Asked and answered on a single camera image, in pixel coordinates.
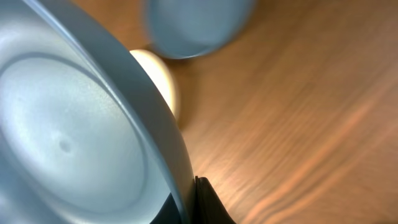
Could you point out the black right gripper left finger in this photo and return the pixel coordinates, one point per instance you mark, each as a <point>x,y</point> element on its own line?
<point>168,214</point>

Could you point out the light blue bowl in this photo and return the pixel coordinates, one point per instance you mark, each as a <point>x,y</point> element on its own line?
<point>182,29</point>

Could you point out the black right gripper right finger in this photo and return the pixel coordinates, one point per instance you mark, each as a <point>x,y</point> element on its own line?
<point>208,207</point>

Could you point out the dark blue large bowl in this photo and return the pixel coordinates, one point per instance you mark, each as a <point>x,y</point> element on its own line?
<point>86,137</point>

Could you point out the cream large bowl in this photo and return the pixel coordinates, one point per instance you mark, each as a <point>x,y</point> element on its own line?
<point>161,76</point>

